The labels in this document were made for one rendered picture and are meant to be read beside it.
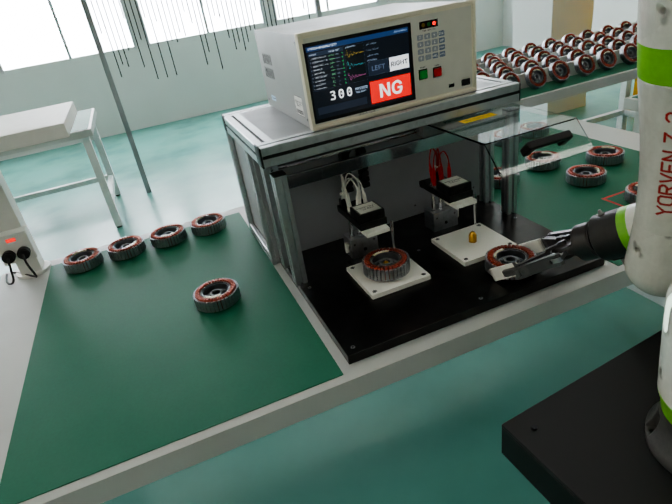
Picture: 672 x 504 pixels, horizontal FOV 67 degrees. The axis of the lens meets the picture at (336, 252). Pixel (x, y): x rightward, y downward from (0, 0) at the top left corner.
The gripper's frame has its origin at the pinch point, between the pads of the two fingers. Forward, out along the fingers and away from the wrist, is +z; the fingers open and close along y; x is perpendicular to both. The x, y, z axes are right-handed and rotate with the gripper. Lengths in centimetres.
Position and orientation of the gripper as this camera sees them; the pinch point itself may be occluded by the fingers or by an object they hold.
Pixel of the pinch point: (511, 261)
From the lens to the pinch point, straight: 122.3
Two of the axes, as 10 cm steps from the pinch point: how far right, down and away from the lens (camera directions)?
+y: 6.7, -4.4, 6.0
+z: -5.6, 2.3, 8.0
